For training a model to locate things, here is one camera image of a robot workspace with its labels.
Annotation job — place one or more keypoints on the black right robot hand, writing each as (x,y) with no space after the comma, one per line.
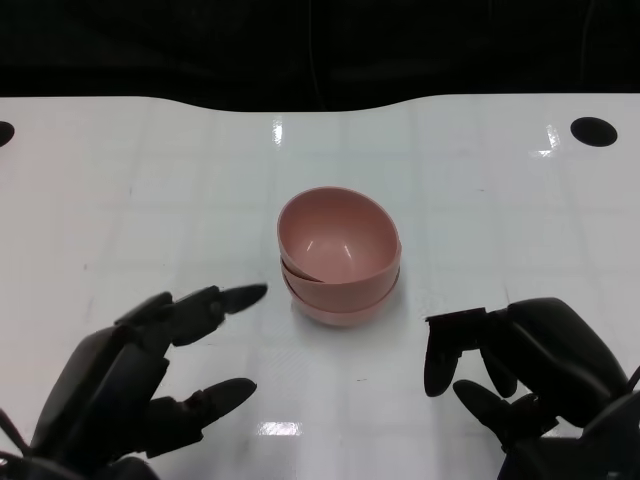
(550,350)

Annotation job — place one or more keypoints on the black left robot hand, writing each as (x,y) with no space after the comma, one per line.
(100,390)

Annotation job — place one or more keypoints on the pink plastic bowl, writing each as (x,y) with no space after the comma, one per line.
(345,295)
(335,235)
(345,317)

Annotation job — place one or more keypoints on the black round table grommet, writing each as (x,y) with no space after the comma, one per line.
(4,134)
(593,132)

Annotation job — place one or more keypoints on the black backdrop cloth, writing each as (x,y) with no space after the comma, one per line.
(150,45)

